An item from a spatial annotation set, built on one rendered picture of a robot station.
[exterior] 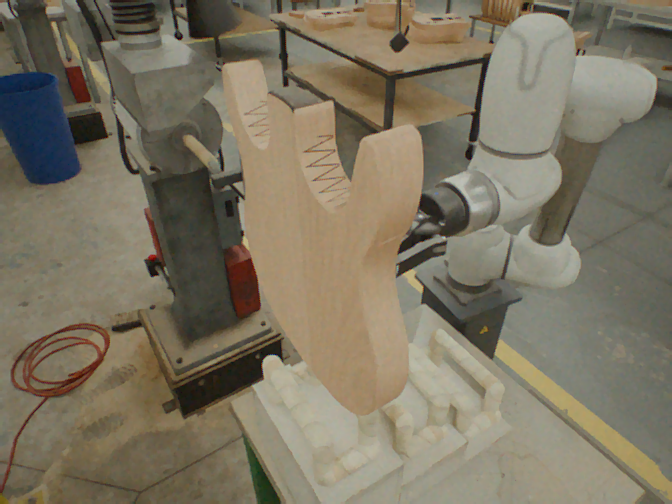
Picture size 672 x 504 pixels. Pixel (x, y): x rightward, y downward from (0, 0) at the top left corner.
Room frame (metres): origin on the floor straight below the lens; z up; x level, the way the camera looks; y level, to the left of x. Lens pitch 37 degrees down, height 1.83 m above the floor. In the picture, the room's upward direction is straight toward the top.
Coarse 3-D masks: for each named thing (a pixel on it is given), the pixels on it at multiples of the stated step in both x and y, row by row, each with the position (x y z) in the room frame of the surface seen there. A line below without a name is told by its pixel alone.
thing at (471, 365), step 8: (432, 336) 0.74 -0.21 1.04; (440, 336) 0.73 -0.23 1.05; (448, 336) 0.73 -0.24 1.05; (440, 344) 0.72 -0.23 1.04; (448, 344) 0.71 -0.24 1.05; (456, 344) 0.71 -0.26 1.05; (448, 352) 0.70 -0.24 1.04; (456, 352) 0.69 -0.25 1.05; (464, 352) 0.68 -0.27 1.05; (456, 360) 0.68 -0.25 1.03; (464, 360) 0.66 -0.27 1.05; (472, 360) 0.66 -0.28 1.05; (464, 368) 0.65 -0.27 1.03; (472, 368) 0.64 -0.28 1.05; (480, 368) 0.64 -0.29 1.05; (472, 376) 0.63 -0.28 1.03; (480, 376) 0.62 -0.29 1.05; (488, 376) 0.62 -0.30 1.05; (488, 384) 0.61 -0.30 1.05; (496, 384) 0.60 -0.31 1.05; (496, 392) 0.59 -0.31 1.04
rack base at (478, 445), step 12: (444, 372) 0.72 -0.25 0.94; (456, 384) 0.68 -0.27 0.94; (468, 396) 0.65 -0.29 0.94; (480, 396) 0.65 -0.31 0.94; (480, 408) 0.62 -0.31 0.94; (504, 420) 0.59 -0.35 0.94; (492, 432) 0.56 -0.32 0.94; (504, 432) 0.57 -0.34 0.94; (468, 444) 0.54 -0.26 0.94; (480, 444) 0.54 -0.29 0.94; (492, 444) 0.54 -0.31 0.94; (468, 456) 0.51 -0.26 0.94
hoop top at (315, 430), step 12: (264, 360) 0.53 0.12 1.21; (276, 360) 0.53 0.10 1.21; (276, 372) 0.50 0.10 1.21; (288, 372) 0.51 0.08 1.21; (276, 384) 0.48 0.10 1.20; (288, 384) 0.48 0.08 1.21; (288, 396) 0.46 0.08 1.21; (300, 396) 0.46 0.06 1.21; (288, 408) 0.44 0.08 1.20; (300, 408) 0.43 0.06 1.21; (312, 408) 0.44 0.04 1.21; (300, 420) 0.42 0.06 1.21; (312, 420) 0.41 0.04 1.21; (312, 432) 0.39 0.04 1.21; (324, 432) 0.39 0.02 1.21; (312, 444) 0.38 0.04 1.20; (324, 444) 0.38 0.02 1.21
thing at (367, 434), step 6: (378, 420) 0.42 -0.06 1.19; (360, 426) 0.42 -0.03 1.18; (366, 426) 0.42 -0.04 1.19; (372, 426) 0.42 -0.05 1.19; (378, 426) 0.43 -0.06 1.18; (360, 432) 0.42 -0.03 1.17; (366, 432) 0.42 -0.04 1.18; (372, 432) 0.42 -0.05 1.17; (360, 438) 0.42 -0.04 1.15; (366, 438) 0.42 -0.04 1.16; (372, 438) 0.42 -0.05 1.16; (366, 444) 0.42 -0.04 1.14; (372, 444) 0.42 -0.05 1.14
